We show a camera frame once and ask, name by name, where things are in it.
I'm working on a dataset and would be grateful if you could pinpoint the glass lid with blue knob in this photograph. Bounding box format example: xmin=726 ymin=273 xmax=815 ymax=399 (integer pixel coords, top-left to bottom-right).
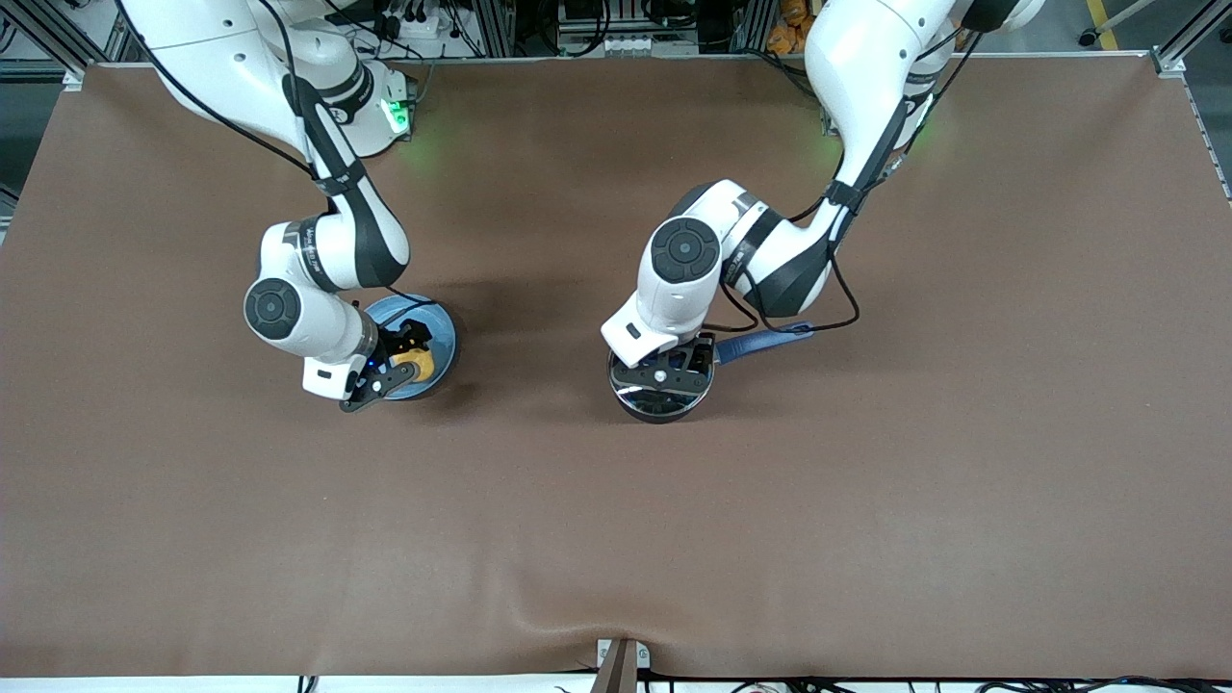
xmin=609 ymin=356 xmax=714 ymax=420

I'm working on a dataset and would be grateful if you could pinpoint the blue round plate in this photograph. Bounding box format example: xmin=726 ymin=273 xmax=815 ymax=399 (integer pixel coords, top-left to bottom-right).
xmin=364 ymin=294 xmax=461 ymax=401

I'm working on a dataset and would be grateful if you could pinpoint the brown table cover mat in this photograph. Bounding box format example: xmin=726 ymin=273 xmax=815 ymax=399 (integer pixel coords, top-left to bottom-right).
xmin=0 ymin=58 xmax=1232 ymax=680

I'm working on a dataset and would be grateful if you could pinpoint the white power strip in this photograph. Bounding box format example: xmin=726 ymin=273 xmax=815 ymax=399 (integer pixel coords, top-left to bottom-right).
xmin=371 ymin=8 xmax=451 ymax=39

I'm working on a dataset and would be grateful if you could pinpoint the grey control box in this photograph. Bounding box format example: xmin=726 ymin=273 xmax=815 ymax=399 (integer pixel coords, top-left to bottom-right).
xmin=558 ymin=0 xmax=704 ymax=55

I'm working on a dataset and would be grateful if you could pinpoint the bag of orange buns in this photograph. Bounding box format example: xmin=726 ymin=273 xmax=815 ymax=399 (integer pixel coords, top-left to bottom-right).
xmin=767 ymin=0 xmax=817 ymax=55

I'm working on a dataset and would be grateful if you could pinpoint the black pot with blue handle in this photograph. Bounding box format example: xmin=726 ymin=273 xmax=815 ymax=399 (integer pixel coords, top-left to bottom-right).
xmin=606 ymin=322 xmax=814 ymax=424

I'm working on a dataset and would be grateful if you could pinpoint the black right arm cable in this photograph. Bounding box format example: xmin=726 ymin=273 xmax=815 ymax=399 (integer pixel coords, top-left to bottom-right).
xmin=115 ymin=0 xmax=439 ymax=314

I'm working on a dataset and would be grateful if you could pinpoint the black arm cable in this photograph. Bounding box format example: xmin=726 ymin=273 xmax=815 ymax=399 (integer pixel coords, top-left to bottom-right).
xmin=115 ymin=0 xmax=439 ymax=314
xmin=717 ymin=19 xmax=983 ymax=336

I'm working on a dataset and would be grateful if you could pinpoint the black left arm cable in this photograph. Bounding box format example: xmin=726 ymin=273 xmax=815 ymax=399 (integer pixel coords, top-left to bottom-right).
xmin=717 ymin=19 xmax=983 ymax=336

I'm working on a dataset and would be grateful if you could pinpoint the metal table edge bracket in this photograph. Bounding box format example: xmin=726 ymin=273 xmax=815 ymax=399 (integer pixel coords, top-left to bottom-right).
xmin=597 ymin=638 xmax=651 ymax=693

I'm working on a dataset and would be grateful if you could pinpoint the aluminium frame post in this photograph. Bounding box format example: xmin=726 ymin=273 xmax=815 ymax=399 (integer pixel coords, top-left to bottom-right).
xmin=731 ymin=0 xmax=777 ymax=55
xmin=1150 ymin=0 xmax=1232 ymax=78
xmin=0 ymin=0 xmax=131 ymax=78
xmin=475 ymin=0 xmax=517 ymax=57

